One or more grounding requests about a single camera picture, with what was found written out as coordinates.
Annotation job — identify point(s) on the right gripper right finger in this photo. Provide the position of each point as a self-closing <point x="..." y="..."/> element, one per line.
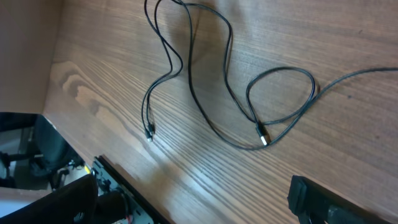
<point x="313" y="204"/>

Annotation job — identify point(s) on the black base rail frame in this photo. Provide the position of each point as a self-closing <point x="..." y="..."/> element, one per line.
<point x="118" y="200"/>

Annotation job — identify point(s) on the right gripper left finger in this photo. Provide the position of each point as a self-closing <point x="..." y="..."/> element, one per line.
<point x="73" y="203"/>

